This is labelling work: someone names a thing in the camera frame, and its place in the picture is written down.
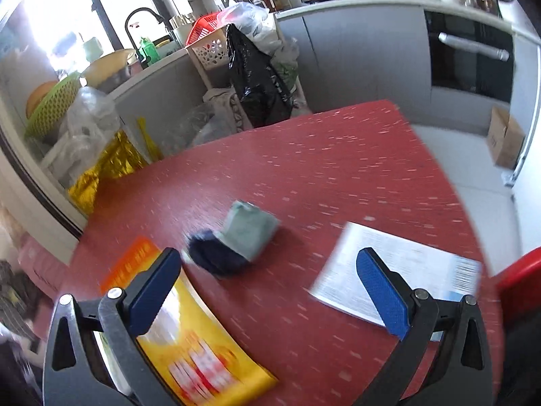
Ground white blue carton box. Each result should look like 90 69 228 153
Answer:
310 222 482 326

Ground yellow orange snack wrapper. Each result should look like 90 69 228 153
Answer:
99 235 280 406

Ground red trash bin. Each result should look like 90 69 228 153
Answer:
495 247 540 405

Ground grey kitchen cabinets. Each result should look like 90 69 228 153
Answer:
278 0 514 135

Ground black kitchen faucet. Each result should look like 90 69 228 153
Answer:
124 7 174 68

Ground white refrigerator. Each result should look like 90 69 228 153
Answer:
501 1 540 255

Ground grey crumpled small carton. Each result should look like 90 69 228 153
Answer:
182 201 280 278

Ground gold foil bag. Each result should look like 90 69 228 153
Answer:
68 130 148 216

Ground cardboard box on floor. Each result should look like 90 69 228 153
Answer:
487 106 525 170

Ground green woven basket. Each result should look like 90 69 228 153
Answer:
25 71 81 140

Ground black plastic bag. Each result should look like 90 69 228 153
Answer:
227 24 292 128

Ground green bottle by sink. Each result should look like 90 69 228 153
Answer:
139 37 161 66

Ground black built-in oven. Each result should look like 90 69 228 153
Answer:
425 11 514 103

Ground red plastic basket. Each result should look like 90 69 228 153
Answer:
186 12 226 49

